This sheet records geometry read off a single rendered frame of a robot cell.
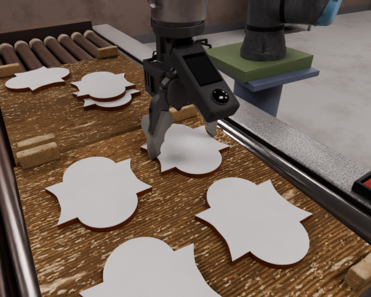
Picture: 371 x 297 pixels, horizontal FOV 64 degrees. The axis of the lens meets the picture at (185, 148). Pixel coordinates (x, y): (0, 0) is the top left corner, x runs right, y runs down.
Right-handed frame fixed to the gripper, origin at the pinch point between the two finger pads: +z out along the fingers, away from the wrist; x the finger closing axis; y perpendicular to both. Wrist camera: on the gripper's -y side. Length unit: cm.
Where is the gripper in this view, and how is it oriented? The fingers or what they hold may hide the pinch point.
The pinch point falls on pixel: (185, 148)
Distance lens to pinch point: 50.3
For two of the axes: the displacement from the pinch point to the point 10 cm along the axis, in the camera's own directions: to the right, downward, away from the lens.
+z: -0.1, 8.1, 5.9
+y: -5.2, -5.1, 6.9
